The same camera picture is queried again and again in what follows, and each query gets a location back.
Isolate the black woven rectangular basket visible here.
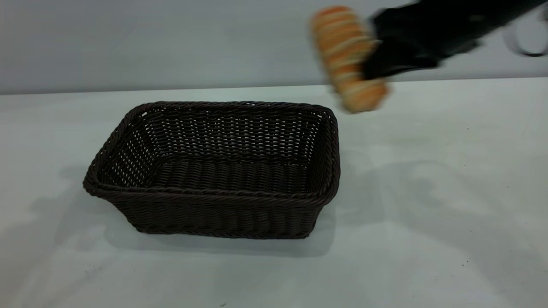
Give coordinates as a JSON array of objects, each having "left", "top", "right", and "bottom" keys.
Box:
[{"left": 83, "top": 101, "right": 341, "bottom": 239}]

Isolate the black looped cable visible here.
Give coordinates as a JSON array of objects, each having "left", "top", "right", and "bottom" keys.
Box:
[{"left": 502, "top": 6, "right": 548, "bottom": 57}]

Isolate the striped orange bread roll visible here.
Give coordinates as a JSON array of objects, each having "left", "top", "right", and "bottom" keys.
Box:
[{"left": 310, "top": 5, "right": 389, "bottom": 114}]

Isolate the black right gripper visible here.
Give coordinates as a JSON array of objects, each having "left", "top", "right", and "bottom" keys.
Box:
[{"left": 363, "top": 0, "right": 486, "bottom": 80}]

